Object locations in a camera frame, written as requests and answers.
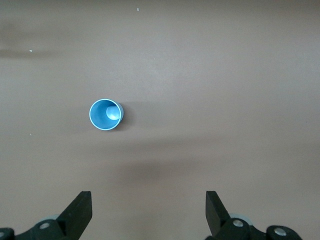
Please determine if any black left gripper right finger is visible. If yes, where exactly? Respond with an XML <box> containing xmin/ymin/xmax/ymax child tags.
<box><xmin>205</xmin><ymin>190</ymin><xmax>305</xmax><ymax>240</ymax></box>

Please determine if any blue plastic cup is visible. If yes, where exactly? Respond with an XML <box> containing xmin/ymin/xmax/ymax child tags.
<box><xmin>88</xmin><ymin>98</ymin><xmax>125</xmax><ymax>132</ymax></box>

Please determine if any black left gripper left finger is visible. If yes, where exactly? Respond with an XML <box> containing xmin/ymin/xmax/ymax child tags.
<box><xmin>0</xmin><ymin>190</ymin><xmax>93</xmax><ymax>240</ymax></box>

